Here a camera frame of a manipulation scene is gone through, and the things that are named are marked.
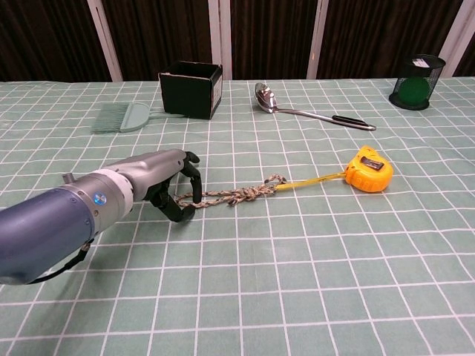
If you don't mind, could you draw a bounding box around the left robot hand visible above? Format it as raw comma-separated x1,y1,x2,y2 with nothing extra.
111,148,203,223

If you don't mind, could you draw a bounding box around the braided paracord rope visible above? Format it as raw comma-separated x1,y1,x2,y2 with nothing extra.
174,174,287,209

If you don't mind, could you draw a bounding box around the yellow tape measure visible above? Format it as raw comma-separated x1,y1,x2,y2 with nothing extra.
274,145,394,194

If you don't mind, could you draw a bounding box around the teal plastic brush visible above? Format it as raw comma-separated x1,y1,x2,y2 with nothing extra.
91,102,186,135

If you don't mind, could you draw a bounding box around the black square box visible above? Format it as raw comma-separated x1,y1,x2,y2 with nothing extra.
157,60,224,120

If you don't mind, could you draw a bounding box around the green checkered tablecloth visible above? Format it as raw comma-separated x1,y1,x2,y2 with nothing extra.
0,76,475,356

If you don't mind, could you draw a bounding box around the black mesh pen holder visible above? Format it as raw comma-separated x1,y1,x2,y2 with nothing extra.
388,54,447,111

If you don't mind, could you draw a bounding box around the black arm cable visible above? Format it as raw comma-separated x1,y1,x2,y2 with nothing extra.
28,239,94,286

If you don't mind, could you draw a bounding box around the steel ladle black handle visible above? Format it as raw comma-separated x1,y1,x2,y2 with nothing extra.
253,82,377,132

